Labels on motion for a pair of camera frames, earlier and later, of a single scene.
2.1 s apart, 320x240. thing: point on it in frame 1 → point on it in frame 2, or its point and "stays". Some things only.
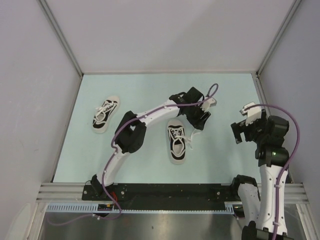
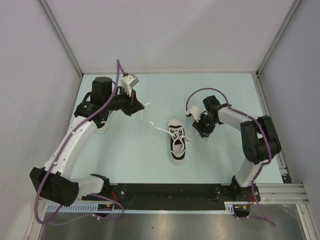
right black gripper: [240, 126] → [199, 126]
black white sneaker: [177, 140] stays
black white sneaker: [103, 113] stays
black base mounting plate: [158, 193] stays
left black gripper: [197, 122] → [133, 105]
